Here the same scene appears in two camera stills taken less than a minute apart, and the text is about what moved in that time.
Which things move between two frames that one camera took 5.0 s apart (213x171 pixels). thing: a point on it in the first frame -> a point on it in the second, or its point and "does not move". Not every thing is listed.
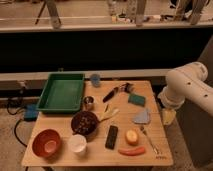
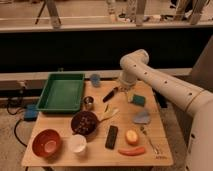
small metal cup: x=88 y=102 does not move
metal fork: x=147 y=137 does not move
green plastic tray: x=62 y=91 does not move
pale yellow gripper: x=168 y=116 -> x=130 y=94
